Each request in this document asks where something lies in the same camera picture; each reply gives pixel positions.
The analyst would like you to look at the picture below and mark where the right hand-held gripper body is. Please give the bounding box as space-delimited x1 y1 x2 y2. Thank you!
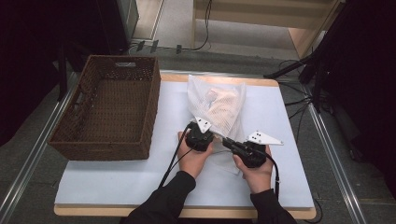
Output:
232 130 285 169

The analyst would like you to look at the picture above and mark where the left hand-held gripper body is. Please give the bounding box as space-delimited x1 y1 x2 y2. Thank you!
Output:
185 116 216 153

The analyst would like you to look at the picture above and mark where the cream cloth garment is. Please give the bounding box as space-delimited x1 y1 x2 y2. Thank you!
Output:
204 88 242 129

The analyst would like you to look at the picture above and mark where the white mesh laundry bag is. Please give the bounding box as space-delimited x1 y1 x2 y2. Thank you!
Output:
186 74 248 175

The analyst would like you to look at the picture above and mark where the brown woven basket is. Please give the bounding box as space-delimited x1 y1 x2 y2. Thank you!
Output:
47 54 162 161

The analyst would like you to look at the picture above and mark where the person's left hand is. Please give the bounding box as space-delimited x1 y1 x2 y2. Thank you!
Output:
177 131 216 180

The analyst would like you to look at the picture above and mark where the person's right hand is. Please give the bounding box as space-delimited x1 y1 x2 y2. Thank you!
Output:
233 145 276 195

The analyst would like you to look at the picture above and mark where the black tripod stand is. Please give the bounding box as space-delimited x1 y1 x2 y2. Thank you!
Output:
262 0 353 115

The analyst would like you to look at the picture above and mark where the white table mat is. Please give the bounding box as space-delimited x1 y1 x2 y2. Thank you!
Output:
54 81 315 209

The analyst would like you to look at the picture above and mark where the black curtain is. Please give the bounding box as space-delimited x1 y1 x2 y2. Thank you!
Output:
323 0 396 200
0 0 104 147

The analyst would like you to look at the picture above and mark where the light wooden shelf unit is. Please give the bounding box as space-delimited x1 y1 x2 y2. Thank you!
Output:
191 0 347 60

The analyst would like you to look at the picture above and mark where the dark cabinet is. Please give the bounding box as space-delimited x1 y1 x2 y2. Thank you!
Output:
96 0 140 56

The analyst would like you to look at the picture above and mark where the right hand-held gripper cable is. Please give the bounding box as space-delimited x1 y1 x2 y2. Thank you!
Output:
263 153 280 201

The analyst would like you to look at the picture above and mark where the black floor cable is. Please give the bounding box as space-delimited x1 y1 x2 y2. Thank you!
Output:
288 102 312 120
283 96 312 107
277 58 303 75

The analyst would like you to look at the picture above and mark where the metal floor rail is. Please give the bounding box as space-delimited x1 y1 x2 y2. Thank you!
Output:
306 101 368 224
0 72 80 218

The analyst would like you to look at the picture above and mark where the black hanging cable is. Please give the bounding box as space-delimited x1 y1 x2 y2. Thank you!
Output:
181 0 214 52

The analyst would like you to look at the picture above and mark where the black upright post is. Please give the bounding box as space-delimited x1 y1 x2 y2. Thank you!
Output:
57 43 68 102

